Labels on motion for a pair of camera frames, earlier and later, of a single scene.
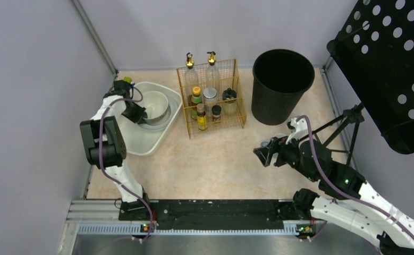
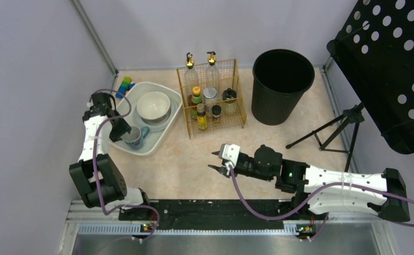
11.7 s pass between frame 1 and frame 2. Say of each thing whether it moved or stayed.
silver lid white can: stayed
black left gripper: moved
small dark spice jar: stayed
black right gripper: moved
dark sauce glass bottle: stayed
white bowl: stayed
